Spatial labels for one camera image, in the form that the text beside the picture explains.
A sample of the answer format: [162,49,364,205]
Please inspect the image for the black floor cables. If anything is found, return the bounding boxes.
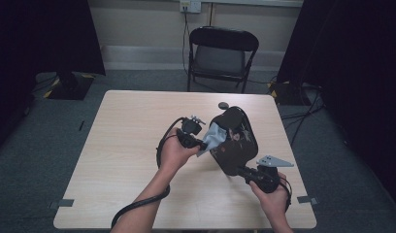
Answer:
[280,84,326,148]

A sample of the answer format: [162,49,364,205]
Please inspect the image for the black curtain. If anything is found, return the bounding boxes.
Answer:
[0,0,107,153]
[277,0,396,206]

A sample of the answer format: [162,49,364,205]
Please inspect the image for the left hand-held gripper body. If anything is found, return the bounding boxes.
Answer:
[176,115,207,150]

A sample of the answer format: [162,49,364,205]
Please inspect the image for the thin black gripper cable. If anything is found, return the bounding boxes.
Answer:
[277,179,293,214]

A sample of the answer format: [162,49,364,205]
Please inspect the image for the grey tape strip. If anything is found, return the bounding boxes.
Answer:
[48,198,76,210]
[296,195,319,206]

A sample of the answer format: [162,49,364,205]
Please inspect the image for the person's left hand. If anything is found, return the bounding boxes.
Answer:
[158,127,201,178]

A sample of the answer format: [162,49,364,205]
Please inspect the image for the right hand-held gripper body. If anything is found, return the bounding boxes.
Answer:
[247,154,295,195]

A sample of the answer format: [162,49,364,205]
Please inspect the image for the person's right hand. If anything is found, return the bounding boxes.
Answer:
[249,172,289,220]

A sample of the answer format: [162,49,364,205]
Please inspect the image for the black folding chair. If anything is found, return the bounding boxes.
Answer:
[186,26,260,94]

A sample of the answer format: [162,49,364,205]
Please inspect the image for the black wall cable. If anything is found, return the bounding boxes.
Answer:
[181,9,191,77]

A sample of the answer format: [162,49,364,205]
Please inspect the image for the black stand base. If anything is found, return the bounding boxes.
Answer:
[268,81,313,107]
[43,71,95,101]

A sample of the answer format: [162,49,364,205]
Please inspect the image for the light blue-grey cloth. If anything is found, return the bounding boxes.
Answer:
[196,121,228,158]

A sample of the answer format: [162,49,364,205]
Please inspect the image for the white wall socket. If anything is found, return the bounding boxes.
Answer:
[180,0,202,15]

